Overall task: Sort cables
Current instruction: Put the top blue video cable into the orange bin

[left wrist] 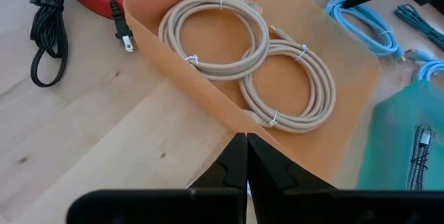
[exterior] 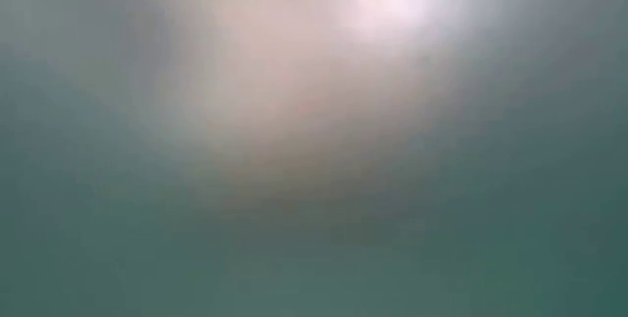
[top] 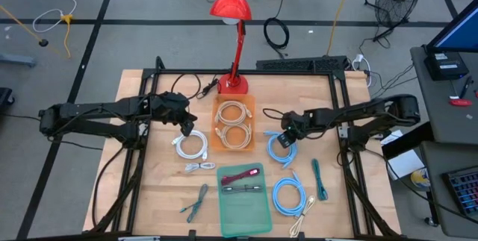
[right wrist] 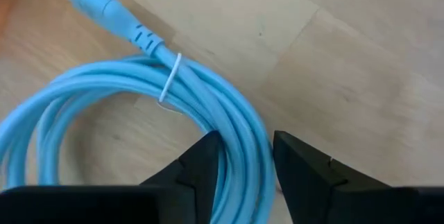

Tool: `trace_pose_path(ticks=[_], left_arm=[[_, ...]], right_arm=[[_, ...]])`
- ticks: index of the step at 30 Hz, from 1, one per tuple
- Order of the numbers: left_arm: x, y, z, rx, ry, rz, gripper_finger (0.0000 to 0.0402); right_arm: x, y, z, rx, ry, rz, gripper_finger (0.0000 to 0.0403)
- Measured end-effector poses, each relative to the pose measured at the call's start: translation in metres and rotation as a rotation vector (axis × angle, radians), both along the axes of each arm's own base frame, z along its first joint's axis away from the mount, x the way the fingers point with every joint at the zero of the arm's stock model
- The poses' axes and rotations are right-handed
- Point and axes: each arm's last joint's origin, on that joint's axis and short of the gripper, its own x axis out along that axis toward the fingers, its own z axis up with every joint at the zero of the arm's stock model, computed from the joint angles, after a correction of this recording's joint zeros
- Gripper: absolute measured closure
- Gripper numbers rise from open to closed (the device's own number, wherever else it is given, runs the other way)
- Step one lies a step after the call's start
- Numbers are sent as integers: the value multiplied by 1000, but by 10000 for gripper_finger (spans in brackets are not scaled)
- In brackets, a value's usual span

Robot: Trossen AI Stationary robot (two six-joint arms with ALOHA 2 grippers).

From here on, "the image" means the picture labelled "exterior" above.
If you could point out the green translucent plastic bin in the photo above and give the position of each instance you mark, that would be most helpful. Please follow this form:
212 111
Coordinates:
314 209

